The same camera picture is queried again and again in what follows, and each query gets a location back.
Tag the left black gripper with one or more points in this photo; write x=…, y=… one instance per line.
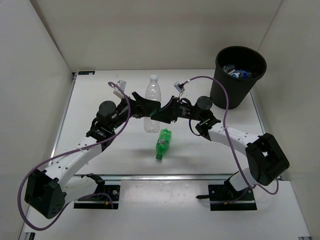
x=141, y=107

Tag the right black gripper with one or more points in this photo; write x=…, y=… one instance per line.
x=169, y=113

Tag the green plastic soda bottle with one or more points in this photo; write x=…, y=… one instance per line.
x=163, y=143

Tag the clear bottle blue label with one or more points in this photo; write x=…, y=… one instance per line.
x=242, y=74

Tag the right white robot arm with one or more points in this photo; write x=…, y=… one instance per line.
x=266, y=159

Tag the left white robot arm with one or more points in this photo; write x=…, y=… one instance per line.
x=47, y=190

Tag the black ribbed plastic bin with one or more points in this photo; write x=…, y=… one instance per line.
x=243, y=59

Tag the small dark label sticker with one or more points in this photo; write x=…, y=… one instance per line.
x=86, y=72

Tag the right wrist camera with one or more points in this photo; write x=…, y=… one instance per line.
x=179, y=87

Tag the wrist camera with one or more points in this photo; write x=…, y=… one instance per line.
x=121, y=85
x=179, y=87

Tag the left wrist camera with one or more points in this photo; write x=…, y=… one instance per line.
x=121, y=85

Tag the aluminium table rail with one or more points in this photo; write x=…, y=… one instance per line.
x=164, y=177

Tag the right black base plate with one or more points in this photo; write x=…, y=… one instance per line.
x=222, y=199

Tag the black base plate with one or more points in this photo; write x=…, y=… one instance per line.
x=101, y=202
x=222, y=199

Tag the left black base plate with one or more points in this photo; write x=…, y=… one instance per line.
x=101, y=202

